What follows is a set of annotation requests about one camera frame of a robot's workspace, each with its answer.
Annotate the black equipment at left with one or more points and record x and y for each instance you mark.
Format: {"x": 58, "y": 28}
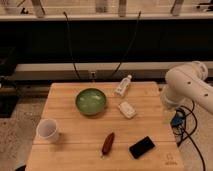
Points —
{"x": 8, "y": 63}

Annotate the black smartphone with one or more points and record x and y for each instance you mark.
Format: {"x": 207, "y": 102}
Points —
{"x": 141, "y": 147}

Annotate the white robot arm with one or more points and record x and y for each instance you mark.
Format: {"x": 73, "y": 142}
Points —
{"x": 187, "y": 81}

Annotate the white plastic bottle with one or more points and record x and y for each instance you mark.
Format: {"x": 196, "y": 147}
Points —
{"x": 123, "y": 86}

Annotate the small white box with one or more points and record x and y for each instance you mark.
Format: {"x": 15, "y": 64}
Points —
{"x": 127, "y": 110}

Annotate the red chili pepper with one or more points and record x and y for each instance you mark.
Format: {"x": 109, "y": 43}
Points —
{"x": 108, "y": 144}

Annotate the white plastic cup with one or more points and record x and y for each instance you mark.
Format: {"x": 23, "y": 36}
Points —
{"x": 47, "y": 129}

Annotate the wall power outlet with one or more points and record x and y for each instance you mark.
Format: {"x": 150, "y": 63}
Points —
{"x": 92, "y": 76}

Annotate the green ceramic bowl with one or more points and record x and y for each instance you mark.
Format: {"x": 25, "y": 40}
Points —
{"x": 90, "y": 101}

